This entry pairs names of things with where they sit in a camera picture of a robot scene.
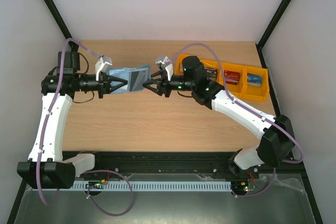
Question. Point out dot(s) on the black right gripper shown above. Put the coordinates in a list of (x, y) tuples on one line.
[(164, 87)]

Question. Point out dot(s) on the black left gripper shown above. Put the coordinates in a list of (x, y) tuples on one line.
[(105, 84)]

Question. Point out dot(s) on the grey card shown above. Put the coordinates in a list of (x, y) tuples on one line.
[(137, 78)]

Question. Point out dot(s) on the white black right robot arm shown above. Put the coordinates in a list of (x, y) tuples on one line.
[(274, 133)]

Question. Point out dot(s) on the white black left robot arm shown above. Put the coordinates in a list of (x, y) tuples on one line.
[(45, 167)]

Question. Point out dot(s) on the black card stack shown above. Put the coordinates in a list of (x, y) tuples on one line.
[(211, 73)]

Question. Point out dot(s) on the red card stack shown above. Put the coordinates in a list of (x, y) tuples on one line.
[(231, 77)]

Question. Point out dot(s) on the blue card stack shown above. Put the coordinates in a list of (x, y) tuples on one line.
[(254, 80)]

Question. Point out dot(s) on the grey metal front plate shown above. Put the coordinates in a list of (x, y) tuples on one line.
[(284, 202)]

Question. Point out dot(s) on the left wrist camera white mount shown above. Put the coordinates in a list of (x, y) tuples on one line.
[(103, 65)]

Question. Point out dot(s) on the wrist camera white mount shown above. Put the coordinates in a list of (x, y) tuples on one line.
[(103, 65), (165, 64)]

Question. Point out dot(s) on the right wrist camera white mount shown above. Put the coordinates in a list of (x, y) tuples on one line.
[(165, 64)]

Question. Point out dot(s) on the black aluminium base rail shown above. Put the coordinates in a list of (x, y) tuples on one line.
[(218, 165)]

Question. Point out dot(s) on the light blue slotted cable duct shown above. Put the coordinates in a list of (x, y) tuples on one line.
[(143, 186)]

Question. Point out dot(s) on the black corner frame post left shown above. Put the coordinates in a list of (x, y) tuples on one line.
[(58, 18)]

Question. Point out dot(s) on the black corner frame post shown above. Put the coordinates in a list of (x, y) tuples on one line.
[(58, 18), (273, 23)]

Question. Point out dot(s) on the black corner frame post right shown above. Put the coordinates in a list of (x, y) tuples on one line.
[(273, 23)]

